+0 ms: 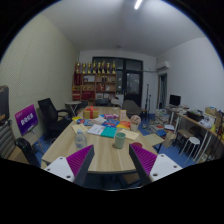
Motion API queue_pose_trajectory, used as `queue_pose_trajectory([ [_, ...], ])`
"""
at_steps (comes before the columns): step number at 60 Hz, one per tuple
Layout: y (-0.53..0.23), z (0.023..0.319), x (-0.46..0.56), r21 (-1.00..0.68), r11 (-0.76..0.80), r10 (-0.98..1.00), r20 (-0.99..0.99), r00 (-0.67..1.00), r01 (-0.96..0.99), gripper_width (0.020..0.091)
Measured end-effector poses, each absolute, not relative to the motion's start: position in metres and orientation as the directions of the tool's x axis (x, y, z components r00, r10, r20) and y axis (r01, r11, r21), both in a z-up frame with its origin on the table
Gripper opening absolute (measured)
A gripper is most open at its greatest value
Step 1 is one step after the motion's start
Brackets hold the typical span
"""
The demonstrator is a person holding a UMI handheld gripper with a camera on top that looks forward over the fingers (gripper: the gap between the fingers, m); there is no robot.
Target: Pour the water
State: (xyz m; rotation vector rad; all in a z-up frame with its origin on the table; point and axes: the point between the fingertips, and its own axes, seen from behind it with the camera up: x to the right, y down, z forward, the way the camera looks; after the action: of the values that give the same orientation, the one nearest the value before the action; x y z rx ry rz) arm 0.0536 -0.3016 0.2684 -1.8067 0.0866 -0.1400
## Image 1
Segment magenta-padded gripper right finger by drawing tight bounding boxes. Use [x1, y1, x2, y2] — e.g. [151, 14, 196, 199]
[128, 143, 183, 187]

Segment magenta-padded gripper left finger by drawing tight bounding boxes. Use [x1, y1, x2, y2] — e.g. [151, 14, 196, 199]
[43, 144, 95, 188]

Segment clear plastic water bottle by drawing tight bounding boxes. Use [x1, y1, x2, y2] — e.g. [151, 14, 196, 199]
[74, 129, 88, 150]

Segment brown paper bag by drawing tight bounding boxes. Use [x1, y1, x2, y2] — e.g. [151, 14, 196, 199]
[162, 131, 178, 149]

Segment small low wooden table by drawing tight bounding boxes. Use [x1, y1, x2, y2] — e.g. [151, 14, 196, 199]
[142, 133, 165, 153]

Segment white round stool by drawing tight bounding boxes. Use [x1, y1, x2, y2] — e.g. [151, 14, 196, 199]
[179, 136, 201, 158]

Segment black mesh chair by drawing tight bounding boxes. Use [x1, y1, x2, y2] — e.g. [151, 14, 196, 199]
[14, 137, 42, 168]

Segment pale yellow book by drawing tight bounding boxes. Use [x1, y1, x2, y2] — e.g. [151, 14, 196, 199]
[71, 123, 88, 135]

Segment beige paper envelope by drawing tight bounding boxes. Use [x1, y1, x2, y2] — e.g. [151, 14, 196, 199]
[120, 128, 140, 141]

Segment pale green cup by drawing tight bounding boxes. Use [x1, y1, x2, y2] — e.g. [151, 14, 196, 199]
[114, 131, 127, 150]

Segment white booklet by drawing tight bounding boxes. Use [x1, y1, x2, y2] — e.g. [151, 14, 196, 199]
[87, 124, 106, 136]

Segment small potted pink flowers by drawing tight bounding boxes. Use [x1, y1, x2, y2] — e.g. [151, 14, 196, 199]
[129, 114, 142, 132]

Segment black office chair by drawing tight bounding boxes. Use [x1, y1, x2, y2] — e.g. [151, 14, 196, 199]
[37, 97, 73, 141]

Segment cluttered side desk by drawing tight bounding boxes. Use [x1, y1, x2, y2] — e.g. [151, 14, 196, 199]
[165, 105, 224, 163]

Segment orange book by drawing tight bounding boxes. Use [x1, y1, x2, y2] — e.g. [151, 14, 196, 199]
[116, 120, 132, 131]

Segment teal book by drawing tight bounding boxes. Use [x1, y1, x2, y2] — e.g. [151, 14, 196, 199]
[100, 126, 118, 139]

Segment yellow gift box red ribbon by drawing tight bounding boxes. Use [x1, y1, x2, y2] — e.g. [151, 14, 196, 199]
[82, 105, 100, 120]

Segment purple sign board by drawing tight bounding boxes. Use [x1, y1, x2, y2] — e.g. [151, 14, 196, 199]
[14, 104, 39, 137]

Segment small round white table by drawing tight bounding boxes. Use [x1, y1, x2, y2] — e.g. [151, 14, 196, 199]
[64, 100, 83, 118]

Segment grey striped chair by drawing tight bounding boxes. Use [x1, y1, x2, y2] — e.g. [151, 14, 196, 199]
[0, 119, 17, 161]

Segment blue book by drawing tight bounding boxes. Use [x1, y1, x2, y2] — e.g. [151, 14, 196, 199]
[101, 119, 120, 128]

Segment small tan carton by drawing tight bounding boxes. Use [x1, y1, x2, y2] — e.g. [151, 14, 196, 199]
[119, 109, 128, 121]

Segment grey padded chair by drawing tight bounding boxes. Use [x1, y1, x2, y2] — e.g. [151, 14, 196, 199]
[121, 99, 143, 118]

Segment black computer monitor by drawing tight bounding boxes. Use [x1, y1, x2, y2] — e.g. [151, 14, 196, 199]
[169, 94, 182, 107]

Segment black tripod stand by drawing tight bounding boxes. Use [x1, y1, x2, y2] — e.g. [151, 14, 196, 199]
[143, 83, 152, 129]

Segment pink box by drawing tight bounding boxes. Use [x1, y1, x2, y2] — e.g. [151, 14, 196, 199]
[103, 113, 120, 120]

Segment wooden shelf unit with trophies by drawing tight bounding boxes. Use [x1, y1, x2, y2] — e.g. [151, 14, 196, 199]
[71, 60, 118, 102]

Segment dark glass door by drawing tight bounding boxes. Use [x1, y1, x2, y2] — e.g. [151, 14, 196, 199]
[92, 56, 144, 108]

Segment white air conditioner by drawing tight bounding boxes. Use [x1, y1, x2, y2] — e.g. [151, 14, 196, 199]
[155, 60, 171, 72]

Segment ceiling tube light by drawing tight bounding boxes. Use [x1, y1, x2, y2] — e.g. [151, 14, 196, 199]
[133, 0, 144, 11]

